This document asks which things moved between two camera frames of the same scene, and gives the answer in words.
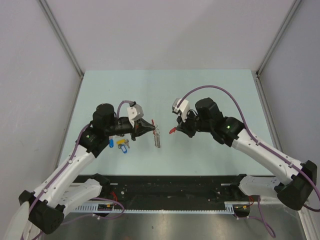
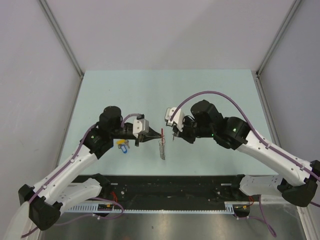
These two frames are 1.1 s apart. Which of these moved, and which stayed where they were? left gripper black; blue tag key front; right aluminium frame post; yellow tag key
Moved: left gripper black
Stayed: right aluminium frame post; blue tag key front; yellow tag key
